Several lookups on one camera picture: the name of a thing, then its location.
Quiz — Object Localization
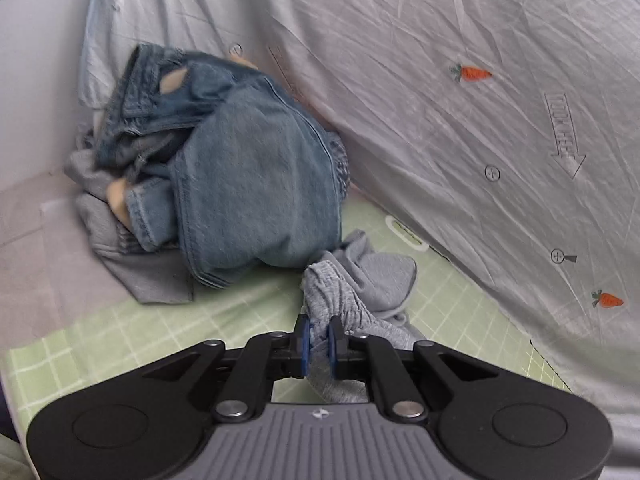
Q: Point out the blue denim jeans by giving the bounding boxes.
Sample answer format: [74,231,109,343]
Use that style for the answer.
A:
[95,44,351,289]

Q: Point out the blue checked cloth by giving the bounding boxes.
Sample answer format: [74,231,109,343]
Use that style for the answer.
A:
[325,130,352,202]

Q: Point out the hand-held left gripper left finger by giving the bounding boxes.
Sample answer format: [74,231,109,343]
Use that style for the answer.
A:
[144,314,313,423]

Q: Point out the light blue pillow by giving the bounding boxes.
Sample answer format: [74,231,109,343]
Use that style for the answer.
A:
[80,0,147,112]

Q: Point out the grey knit shorts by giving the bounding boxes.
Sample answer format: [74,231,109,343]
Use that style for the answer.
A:
[300,229,429,404]

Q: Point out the grey sweatshirt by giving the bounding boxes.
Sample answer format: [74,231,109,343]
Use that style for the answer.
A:
[64,125,197,306]

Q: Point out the green grid mat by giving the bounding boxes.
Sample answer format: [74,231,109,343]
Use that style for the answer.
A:
[0,192,574,461]

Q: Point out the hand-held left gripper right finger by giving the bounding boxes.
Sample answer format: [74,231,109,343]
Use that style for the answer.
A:
[327,315,497,423]

